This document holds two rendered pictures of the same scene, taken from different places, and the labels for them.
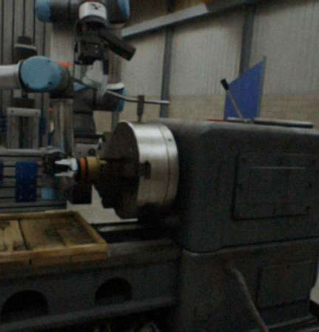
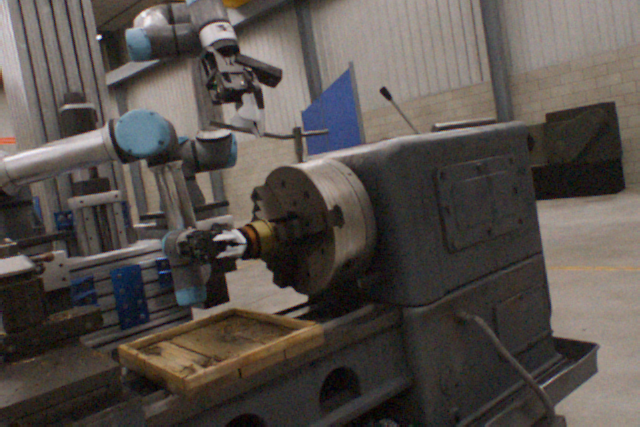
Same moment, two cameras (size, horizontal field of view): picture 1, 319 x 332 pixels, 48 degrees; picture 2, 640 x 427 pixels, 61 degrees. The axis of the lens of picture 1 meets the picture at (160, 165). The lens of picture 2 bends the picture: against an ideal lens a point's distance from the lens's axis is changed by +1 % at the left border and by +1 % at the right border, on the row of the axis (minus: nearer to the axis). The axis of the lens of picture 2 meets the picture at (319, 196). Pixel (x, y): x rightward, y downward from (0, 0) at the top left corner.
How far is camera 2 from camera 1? 33 cm
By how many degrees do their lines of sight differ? 12
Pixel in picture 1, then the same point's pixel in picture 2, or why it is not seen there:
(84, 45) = (226, 77)
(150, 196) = (349, 249)
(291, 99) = (390, 113)
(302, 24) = (376, 12)
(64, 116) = (177, 186)
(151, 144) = (333, 184)
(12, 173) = (108, 288)
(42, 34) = (94, 85)
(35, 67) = (136, 124)
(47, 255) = (258, 357)
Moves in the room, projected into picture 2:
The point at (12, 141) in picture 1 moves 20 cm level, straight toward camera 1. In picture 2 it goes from (90, 244) to (106, 246)
